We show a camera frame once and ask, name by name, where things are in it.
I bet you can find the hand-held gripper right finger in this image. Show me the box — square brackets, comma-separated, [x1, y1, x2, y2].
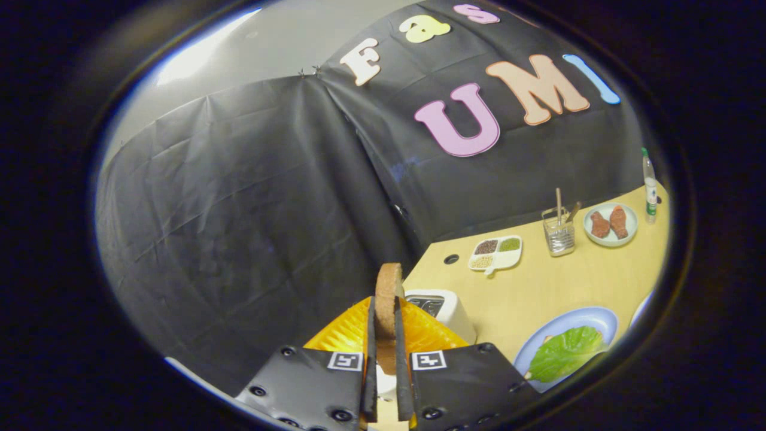
[393, 296, 542, 431]

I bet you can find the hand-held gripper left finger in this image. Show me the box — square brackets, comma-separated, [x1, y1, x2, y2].
[235, 296, 379, 431]

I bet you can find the green lettuce leaf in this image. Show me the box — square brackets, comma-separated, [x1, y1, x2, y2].
[527, 326, 608, 384]

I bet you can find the cream white toaster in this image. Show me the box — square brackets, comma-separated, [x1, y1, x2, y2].
[377, 289, 478, 402]

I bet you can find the white divided seasoning dish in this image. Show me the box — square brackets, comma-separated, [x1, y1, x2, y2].
[468, 235, 523, 276]

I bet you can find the light blue round plate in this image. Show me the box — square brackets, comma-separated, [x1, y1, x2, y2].
[513, 306, 619, 394]

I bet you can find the clear utensil holder cup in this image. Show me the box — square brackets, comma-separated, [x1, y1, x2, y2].
[542, 207, 576, 257]

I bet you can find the black backdrop cloth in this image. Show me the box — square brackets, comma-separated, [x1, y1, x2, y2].
[96, 0, 647, 396]

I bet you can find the white rounded plate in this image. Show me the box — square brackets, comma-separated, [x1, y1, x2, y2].
[630, 290, 656, 327]

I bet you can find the pale green round plate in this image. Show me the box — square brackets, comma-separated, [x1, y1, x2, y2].
[583, 202, 639, 248]

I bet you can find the clear green-capped water bottle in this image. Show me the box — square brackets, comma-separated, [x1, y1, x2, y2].
[641, 147, 658, 224]

